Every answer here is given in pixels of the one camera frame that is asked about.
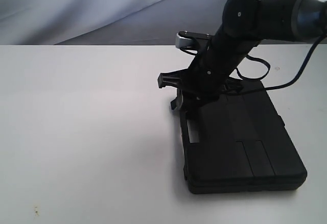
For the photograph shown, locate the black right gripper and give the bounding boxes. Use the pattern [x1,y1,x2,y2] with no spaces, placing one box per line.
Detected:
[157,31,258,101]

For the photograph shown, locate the black plastic carry case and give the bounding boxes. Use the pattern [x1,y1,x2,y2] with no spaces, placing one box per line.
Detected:
[179,91,308,194]

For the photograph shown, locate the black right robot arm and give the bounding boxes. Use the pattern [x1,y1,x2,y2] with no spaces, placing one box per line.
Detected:
[158,0,326,99]

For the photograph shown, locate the grey backdrop cloth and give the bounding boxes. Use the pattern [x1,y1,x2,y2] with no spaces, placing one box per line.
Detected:
[1,0,227,45]

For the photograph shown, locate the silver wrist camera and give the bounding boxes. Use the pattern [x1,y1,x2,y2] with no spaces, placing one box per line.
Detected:
[175,31,212,51]

